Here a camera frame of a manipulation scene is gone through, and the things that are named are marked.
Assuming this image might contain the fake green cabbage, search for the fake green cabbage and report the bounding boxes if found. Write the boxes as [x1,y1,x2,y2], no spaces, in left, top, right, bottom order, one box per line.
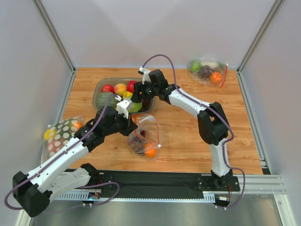
[128,102,143,113]

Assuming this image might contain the clear zip bag orange seal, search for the clear zip bag orange seal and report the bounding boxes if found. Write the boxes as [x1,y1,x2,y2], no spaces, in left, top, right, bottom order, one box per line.
[130,113,163,159]

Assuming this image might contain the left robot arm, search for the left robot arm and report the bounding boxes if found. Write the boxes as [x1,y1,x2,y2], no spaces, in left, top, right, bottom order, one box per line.
[12,106,138,218]

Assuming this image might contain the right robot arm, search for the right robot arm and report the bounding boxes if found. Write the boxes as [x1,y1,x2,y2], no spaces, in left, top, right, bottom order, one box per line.
[131,67,233,188]

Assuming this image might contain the fake yellow pepper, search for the fake yellow pepper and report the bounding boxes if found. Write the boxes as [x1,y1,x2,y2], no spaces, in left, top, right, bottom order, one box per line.
[122,91,133,99]

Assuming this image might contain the fake dark red apple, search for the fake dark red apple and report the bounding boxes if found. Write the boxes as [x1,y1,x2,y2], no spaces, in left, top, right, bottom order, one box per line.
[142,99,152,111]

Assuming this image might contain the fake red pomegranate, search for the fake red pomegranate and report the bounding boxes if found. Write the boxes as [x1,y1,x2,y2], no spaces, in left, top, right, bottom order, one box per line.
[127,80,136,93]

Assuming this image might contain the fake purple grapes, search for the fake purple grapes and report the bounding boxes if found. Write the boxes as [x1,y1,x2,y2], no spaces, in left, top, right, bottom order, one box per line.
[127,130,146,155]

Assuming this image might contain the fake peach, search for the fake peach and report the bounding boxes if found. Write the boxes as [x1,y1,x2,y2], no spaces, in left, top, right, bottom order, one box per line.
[114,83,127,96]

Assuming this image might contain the fake orange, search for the fake orange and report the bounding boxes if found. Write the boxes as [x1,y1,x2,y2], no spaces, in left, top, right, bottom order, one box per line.
[144,142,157,158]

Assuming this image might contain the fake green melon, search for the fake green melon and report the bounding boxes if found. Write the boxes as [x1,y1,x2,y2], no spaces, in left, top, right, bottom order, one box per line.
[95,92,119,110]

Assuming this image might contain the far zip bag with food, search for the far zip bag with food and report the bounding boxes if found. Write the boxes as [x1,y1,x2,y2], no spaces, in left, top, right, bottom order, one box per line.
[187,59,229,88]

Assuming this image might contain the zip bag with food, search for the zip bag with food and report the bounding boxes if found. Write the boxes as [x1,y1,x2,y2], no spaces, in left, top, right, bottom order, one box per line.
[42,115,85,161]
[187,59,229,88]

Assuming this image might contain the left zip bag with food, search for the left zip bag with food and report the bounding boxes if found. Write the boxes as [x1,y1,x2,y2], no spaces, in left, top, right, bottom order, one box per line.
[42,115,85,161]

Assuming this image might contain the grey plastic fruit bowl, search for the grey plastic fruit bowl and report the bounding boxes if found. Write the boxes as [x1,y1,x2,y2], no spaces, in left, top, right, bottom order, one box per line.
[92,78,155,114]

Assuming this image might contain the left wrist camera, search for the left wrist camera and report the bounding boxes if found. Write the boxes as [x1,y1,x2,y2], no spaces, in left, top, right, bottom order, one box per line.
[117,99,133,119]

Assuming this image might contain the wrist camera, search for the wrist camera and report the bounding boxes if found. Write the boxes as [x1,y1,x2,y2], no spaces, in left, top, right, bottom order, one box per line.
[117,99,133,119]
[138,67,151,84]

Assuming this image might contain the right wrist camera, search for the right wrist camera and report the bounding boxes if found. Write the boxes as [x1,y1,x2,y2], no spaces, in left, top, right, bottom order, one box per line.
[138,67,151,84]

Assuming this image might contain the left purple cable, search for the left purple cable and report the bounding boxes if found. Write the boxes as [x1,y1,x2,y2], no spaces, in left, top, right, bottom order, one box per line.
[4,93,121,214]

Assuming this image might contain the purple cable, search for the purple cable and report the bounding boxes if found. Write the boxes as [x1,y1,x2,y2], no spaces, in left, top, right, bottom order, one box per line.
[143,54,246,210]
[4,93,121,214]

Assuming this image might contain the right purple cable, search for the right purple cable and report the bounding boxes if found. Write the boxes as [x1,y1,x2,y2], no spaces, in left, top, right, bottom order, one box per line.
[143,54,246,210]

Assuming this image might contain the white slotted cable duct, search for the white slotted cable duct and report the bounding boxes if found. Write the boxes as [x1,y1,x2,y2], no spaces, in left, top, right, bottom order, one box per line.
[56,190,230,203]

